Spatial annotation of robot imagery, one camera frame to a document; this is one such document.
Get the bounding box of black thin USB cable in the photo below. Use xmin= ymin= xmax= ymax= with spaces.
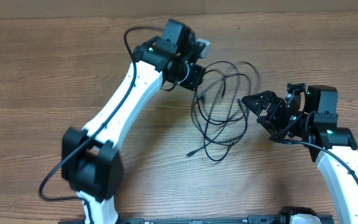
xmin=185 ymin=60 xmax=251 ymax=159

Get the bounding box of black USB-A cable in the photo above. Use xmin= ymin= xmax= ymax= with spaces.
xmin=190 ymin=60 xmax=262 ymax=162

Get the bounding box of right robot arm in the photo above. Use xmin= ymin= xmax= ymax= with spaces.
xmin=241 ymin=83 xmax=358 ymax=223

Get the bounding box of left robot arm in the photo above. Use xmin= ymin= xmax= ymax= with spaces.
xmin=62 ymin=19 xmax=210 ymax=223

